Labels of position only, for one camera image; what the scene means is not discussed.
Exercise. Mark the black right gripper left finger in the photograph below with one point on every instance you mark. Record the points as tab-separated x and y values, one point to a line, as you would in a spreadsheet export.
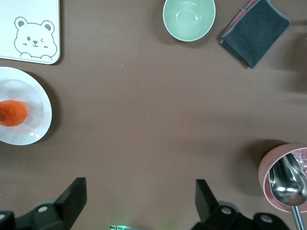
69	203

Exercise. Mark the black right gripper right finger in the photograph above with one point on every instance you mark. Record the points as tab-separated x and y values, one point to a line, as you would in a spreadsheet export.
208	210

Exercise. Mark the orange mandarin fruit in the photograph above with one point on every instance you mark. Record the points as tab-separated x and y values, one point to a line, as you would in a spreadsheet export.
12	113

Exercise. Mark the white round plate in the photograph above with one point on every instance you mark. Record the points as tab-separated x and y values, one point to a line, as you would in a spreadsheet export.
36	95

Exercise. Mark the pink bowl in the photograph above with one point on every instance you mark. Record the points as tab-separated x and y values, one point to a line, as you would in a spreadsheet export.
263	172

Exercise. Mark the metal scoop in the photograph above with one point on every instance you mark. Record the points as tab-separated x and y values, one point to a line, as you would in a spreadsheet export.
285	187

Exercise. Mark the clear crumpled plastic wrap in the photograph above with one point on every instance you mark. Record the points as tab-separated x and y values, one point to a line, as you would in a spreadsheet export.
301	159

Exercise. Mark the folded grey cloth pink edge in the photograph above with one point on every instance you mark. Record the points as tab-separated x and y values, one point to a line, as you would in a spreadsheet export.
256	33

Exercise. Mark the pale green bowl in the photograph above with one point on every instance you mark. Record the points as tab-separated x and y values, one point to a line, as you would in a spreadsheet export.
189	19

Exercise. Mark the beige tray with bear print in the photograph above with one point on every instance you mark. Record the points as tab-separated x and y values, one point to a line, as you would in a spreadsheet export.
36	9

